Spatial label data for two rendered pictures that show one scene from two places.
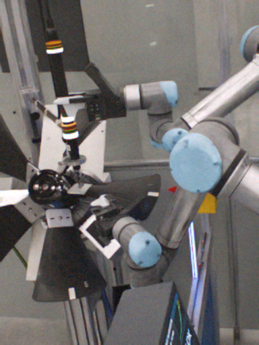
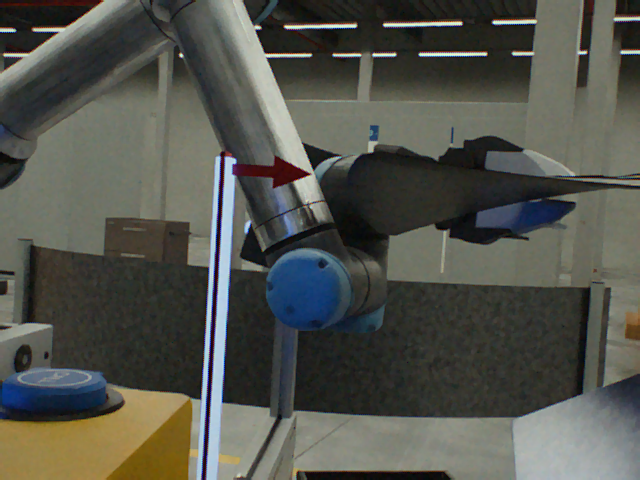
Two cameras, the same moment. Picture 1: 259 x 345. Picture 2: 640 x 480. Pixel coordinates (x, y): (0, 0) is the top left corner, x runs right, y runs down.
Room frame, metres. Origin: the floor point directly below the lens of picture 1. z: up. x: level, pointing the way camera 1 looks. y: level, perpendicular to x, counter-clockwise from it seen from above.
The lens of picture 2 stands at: (1.91, -0.20, 1.16)
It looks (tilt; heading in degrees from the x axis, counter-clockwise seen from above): 3 degrees down; 169
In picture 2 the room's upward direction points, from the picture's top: 4 degrees clockwise
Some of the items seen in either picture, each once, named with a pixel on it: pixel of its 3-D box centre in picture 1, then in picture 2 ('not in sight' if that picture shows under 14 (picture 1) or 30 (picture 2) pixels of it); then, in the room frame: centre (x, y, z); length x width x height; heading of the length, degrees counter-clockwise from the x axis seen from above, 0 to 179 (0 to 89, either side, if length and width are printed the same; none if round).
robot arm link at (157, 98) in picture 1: (158, 96); not in sight; (1.41, -0.11, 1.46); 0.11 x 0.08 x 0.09; 84
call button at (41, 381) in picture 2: not in sight; (54, 394); (1.58, -0.24, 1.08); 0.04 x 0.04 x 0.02
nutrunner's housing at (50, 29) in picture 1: (63, 98); not in sight; (1.43, 0.17, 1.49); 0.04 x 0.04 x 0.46
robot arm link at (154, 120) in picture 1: (162, 129); not in sight; (1.39, -0.11, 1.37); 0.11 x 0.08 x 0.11; 11
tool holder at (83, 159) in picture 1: (71, 146); not in sight; (1.44, 0.17, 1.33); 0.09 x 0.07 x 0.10; 19
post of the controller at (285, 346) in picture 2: not in sight; (285, 345); (0.82, -0.03, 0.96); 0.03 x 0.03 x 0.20; 74
